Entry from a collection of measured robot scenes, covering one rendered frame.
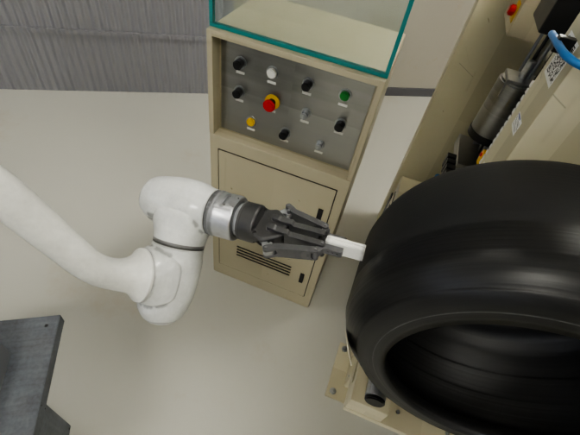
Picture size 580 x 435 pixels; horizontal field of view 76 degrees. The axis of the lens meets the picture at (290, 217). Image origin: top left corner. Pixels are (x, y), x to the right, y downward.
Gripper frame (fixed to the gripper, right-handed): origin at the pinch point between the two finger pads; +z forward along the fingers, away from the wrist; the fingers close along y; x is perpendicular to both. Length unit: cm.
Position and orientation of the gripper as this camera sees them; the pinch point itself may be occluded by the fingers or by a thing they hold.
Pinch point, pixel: (344, 248)
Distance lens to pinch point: 67.6
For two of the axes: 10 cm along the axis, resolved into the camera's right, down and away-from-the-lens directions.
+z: 9.4, 2.5, -2.4
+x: 0.0, 7.1, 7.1
